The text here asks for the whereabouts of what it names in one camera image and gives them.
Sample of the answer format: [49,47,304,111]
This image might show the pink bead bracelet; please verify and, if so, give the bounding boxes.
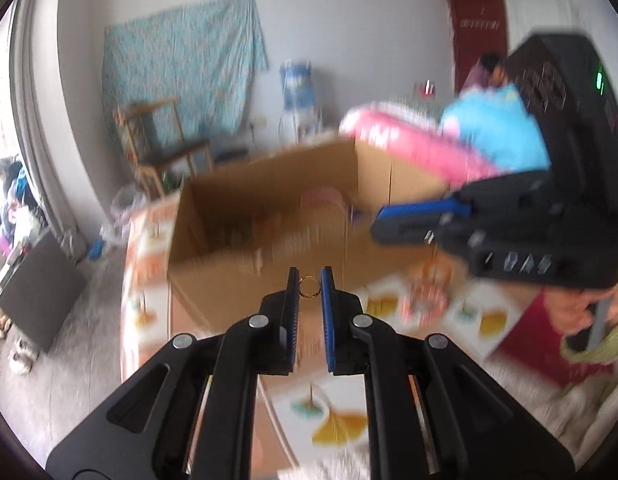
[401,280,448,322]

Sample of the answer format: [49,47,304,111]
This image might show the black flat panel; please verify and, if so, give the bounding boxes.
[0,230,87,356]

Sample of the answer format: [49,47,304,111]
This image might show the white plastic bag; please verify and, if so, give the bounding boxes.
[111,185,150,223]

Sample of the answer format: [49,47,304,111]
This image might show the teal floral cloth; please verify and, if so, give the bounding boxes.
[103,0,270,136]

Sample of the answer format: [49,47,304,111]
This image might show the white shoe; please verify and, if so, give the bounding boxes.
[9,337,40,376]

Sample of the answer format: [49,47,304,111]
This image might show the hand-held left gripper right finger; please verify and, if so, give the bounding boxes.
[320,266,574,480]

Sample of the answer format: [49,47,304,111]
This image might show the pink round object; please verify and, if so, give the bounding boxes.
[301,187,347,213]

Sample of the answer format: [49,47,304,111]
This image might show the blue pillow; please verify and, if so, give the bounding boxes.
[439,84,552,171]

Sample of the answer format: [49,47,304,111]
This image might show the pink floral blanket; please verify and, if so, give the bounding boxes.
[339,101,494,191]

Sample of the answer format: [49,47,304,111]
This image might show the hanging clothes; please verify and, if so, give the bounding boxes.
[0,157,44,251]

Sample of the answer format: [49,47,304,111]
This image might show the red cloth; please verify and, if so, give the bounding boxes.
[496,290,614,386]

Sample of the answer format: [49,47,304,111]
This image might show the grey curtain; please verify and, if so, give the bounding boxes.
[11,0,107,241]

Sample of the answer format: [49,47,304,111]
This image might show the cardboard box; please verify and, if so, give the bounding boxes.
[166,137,460,331]

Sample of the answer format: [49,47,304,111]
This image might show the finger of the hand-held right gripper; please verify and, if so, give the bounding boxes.
[376,196,470,223]
[370,217,470,258]

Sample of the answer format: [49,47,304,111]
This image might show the person's right hand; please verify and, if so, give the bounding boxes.
[551,285,597,336]

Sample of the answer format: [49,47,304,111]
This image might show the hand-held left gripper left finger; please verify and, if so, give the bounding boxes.
[46,266,300,480]

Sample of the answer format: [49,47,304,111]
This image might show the wooden chair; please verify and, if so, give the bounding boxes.
[113,96,214,198]

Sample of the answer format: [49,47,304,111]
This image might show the printed tablecloth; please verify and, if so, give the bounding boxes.
[120,195,554,466]

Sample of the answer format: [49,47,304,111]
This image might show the red door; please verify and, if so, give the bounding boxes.
[445,0,510,93]

